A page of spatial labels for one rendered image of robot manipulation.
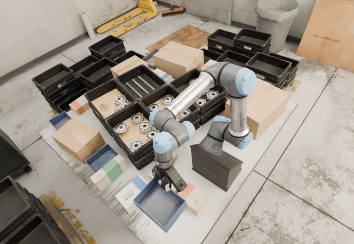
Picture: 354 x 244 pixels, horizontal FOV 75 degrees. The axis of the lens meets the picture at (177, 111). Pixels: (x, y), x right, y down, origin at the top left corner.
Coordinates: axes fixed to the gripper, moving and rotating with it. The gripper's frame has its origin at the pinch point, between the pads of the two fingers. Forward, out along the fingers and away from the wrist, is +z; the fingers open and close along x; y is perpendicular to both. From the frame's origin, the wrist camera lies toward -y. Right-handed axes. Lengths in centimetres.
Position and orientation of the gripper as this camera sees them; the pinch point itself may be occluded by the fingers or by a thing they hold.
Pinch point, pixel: (169, 189)
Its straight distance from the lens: 116.7
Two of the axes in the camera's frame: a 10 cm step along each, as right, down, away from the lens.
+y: -7.4, -4.4, 5.1
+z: 0.2, 7.4, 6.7
